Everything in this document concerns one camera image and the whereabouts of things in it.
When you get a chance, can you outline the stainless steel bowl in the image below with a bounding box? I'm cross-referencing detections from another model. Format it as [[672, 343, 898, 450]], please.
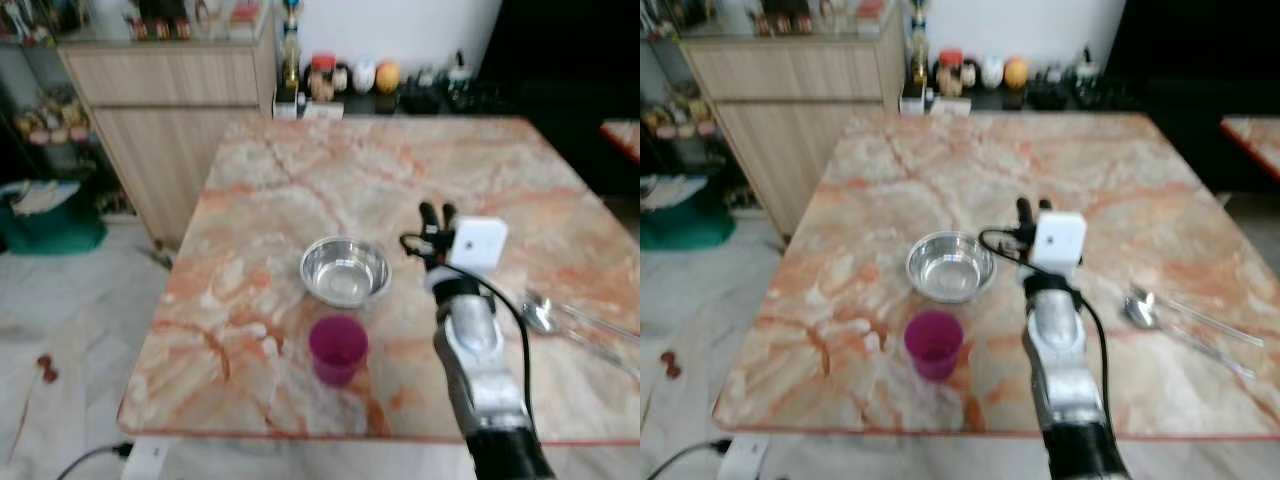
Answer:
[[906, 231, 998, 305], [300, 236, 392, 309]]

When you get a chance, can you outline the steel fork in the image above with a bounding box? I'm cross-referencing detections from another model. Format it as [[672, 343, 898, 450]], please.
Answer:
[[525, 289, 641, 341], [1130, 284, 1267, 348]]

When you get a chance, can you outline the steel spoon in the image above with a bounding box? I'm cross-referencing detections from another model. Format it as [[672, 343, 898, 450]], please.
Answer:
[[520, 298, 641, 379], [1123, 297, 1257, 381]]

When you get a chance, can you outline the purple plastic cup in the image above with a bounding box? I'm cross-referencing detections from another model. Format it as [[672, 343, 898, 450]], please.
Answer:
[[308, 315, 370, 388], [904, 310, 966, 383]]

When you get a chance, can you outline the small white box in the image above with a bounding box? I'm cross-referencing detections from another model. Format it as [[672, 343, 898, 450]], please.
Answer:
[[274, 98, 347, 120], [900, 94, 973, 116]]

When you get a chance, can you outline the red lidded jar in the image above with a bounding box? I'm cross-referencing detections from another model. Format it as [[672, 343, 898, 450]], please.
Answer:
[[937, 49, 965, 98], [309, 54, 337, 102]]

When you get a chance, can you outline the black television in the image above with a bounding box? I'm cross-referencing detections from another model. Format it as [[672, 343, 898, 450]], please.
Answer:
[[478, 0, 641, 96], [1105, 0, 1280, 91]]

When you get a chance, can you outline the green plastic basket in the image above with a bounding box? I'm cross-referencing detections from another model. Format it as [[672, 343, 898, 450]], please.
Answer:
[[640, 175, 737, 251], [0, 183, 108, 256]]

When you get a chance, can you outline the metal shelf rack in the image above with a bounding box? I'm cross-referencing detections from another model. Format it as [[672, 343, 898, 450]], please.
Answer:
[[640, 30, 721, 206], [0, 30, 99, 216]]

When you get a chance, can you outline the light wooden cabinet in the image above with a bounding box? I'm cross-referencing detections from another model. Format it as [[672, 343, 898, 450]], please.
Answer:
[[680, 33, 907, 238], [60, 38, 278, 247]]

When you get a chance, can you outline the glass display case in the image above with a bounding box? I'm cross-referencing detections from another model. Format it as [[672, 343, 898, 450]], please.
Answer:
[[55, 0, 273, 43], [680, 0, 901, 39]]

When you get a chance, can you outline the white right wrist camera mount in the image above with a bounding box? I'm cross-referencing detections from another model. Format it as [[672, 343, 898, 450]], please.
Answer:
[[450, 215, 508, 272], [1032, 210, 1088, 269]]

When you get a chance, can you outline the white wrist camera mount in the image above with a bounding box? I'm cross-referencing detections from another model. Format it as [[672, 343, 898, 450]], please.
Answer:
[[450, 215, 508, 272], [1032, 210, 1088, 269], [125, 437, 169, 480], [718, 435, 769, 480]]

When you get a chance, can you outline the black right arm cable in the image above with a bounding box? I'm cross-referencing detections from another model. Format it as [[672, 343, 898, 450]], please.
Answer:
[[978, 228, 1112, 421], [400, 232, 532, 421]]

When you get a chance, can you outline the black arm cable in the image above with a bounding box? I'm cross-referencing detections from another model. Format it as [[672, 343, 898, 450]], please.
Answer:
[[400, 232, 532, 421], [978, 228, 1112, 421], [645, 438, 734, 480], [55, 440, 134, 480]]

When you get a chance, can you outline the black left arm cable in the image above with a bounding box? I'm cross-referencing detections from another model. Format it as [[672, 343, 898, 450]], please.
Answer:
[[645, 438, 734, 480], [55, 440, 134, 480]]

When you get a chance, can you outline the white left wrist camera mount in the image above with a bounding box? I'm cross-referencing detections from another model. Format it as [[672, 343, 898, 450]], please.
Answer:
[[718, 435, 769, 480], [125, 437, 169, 480]]

